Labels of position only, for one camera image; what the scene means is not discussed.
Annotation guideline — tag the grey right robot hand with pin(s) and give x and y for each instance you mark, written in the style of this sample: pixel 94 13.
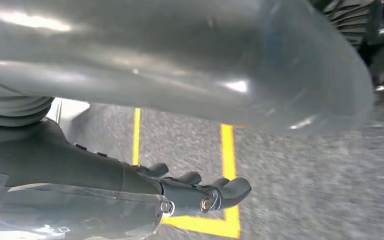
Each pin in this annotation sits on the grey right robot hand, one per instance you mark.
pixel 145 59

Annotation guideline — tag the yellow floor tape square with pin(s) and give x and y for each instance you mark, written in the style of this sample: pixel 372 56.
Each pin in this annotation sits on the yellow floor tape square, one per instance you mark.
pixel 228 149

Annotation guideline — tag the dark robot leg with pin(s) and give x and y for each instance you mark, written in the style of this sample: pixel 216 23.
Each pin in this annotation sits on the dark robot leg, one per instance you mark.
pixel 347 23

